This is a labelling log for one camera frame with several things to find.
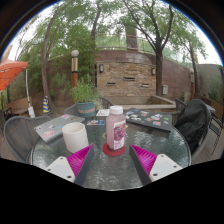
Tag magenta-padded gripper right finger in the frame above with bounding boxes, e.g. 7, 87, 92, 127
128, 143, 184, 186

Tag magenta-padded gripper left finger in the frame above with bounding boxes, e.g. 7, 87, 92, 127
44, 143, 95, 187

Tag pink drink bottle white cap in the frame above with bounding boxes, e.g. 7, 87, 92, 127
105, 105, 127, 151

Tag white ceramic cup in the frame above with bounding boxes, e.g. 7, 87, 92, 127
61, 121, 90, 154

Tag flat round red coaster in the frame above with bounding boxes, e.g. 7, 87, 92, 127
102, 142, 127, 157

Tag black laptop with stickers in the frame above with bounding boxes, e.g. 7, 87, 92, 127
124, 107, 174, 132

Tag grey laptop with stickers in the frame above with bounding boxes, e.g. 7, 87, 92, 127
33, 113, 86, 143

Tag colourful printed card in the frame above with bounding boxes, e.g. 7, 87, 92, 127
86, 119, 106, 126

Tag white paper sheet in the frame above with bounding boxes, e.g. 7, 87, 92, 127
95, 108, 111, 118

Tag black backpack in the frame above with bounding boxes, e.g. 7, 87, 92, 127
173, 98, 212, 155

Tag blue yellow striped cone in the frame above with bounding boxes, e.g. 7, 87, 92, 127
42, 95, 51, 114

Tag potted plant in teal pot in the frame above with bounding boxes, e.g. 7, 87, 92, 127
68, 75, 100, 118

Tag orange canopy tent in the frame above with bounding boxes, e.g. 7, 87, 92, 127
0, 59, 29, 93

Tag lamp post with globe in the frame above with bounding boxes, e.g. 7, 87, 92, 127
70, 49, 80, 88

